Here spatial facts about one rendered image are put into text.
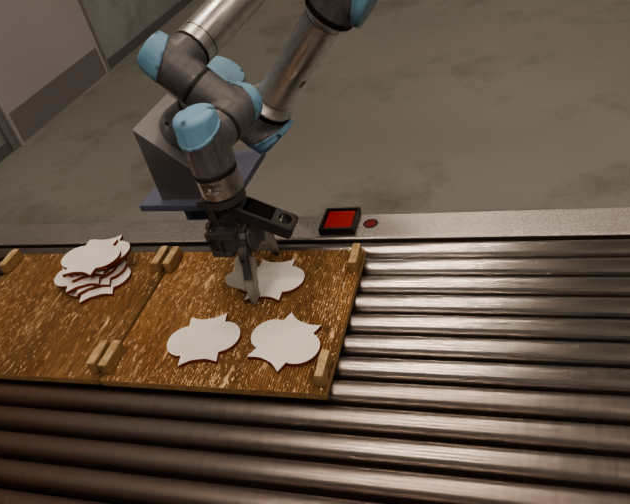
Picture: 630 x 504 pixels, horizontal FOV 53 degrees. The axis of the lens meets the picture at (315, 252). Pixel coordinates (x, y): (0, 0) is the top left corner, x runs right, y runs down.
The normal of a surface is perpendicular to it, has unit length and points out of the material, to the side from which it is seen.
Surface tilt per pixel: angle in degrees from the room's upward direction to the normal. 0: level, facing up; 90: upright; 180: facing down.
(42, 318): 0
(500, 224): 0
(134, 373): 0
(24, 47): 90
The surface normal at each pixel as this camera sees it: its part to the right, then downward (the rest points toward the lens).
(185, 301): -0.21, -0.77
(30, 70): 0.94, 0.01
